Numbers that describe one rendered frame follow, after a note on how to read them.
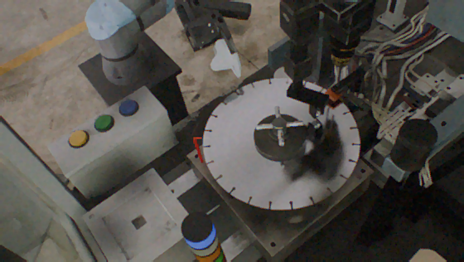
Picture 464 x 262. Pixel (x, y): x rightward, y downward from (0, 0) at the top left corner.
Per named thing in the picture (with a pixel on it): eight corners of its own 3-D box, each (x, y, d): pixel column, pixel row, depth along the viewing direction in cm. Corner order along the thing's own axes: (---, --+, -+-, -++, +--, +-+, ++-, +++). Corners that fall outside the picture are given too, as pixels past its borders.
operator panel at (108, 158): (89, 203, 109) (65, 176, 97) (72, 174, 114) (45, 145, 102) (179, 143, 117) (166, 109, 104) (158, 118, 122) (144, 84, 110)
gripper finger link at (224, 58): (220, 84, 96) (203, 48, 96) (244, 74, 97) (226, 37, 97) (223, 82, 93) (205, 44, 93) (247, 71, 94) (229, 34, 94)
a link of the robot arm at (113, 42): (90, 46, 128) (71, 11, 116) (126, 22, 132) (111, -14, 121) (113, 65, 122) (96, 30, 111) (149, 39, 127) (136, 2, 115)
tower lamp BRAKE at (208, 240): (196, 255, 59) (192, 249, 57) (179, 232, 62) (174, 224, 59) (221, 236, 61) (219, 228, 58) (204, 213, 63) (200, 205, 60)
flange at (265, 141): (265, 110, 95) (264, 103, 92) (312, 124, 91) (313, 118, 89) (245, 150, 89) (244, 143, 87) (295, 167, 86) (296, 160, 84)
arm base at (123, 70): (96, 65, 137) (84, 43, 129) (137, 42, 141) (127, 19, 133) (118, 93, 129) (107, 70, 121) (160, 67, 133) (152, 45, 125)
